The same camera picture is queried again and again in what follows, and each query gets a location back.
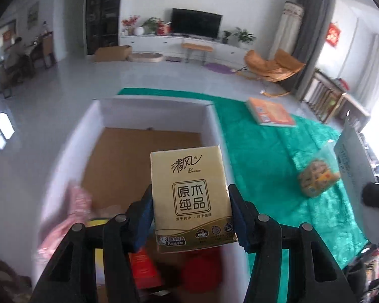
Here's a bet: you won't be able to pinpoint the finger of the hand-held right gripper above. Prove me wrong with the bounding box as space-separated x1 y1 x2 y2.
360 181 379 209

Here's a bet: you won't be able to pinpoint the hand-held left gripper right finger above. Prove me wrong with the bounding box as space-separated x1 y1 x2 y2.
228 184 357 303

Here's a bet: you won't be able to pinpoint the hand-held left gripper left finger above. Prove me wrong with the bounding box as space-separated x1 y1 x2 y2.
28 185 155 303

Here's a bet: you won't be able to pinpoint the white barcode packet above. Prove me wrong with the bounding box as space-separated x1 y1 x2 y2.
333 109 379 243

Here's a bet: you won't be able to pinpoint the red packet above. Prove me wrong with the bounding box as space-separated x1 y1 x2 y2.
128 248 163 291

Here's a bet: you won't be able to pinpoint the red mesh ball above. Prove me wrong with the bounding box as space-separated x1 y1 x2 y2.
181 248 223 294

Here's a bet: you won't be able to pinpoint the gold tissue pack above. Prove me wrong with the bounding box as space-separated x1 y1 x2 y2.
150 144 239 255

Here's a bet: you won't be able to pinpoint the white cardboard box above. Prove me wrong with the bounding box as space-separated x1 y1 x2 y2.
32 98 255 303

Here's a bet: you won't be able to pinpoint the clear plastic snack bag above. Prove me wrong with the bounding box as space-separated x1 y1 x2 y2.
297 140 342 199

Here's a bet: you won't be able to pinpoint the green satin tablecloth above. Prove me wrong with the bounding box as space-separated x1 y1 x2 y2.
117 88 371 303

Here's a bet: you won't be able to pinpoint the wooden side desk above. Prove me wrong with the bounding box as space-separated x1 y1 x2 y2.
344 93 370 117

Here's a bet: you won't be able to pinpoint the slatted wooden chair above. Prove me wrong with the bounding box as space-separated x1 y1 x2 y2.
305 68 348 123

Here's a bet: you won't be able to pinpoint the orange flat packet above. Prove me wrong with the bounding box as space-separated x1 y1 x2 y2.
246 97 297 128

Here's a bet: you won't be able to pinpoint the white sheer curtain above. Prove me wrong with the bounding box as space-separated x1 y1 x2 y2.
355 33 379 111

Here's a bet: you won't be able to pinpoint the purple round floor mat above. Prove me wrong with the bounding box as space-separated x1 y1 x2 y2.
205 62 235 74

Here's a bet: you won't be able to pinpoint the orange lounge chair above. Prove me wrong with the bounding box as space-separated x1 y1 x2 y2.
237 49 306 97

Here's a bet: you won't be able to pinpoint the beige oval pet bed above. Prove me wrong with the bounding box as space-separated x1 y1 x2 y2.
129 52 163 64

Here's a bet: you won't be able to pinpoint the grey curtain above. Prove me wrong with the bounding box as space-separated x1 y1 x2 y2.
292 0 332 100

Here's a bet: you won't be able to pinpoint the brown cardboard box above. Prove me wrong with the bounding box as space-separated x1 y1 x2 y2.
94 46 132 63

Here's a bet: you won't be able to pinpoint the white television cabinet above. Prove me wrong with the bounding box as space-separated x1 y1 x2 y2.
118 35 251 59

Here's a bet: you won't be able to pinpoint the orange wooden bench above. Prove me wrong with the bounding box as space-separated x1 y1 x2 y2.
181 42 214 64

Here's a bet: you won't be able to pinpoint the covered standing air conditioner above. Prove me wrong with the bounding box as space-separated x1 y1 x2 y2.
268 2 305 60

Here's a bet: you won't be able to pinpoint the large green potted plant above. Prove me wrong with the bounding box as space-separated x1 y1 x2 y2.
234 27 256 45

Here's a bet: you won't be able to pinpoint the wooden dining chair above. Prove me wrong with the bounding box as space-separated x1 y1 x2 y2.
28 32 57 70

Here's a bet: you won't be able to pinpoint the green plant with red decoration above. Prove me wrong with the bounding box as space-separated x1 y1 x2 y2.
142 17 173 35

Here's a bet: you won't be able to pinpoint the red flowers in vase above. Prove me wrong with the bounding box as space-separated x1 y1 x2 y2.
122 15 140 35

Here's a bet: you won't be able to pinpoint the flat screen television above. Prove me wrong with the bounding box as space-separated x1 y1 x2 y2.
171 8 223 40

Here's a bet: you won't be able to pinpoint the dark tall display cabinet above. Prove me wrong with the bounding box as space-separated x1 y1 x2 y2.
86 0 124 56

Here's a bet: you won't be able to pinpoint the red wall hanging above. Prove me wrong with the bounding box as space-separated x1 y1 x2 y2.
327 22 342 48

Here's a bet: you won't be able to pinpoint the framed wall picture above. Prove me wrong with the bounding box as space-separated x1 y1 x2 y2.
27 2 39 30

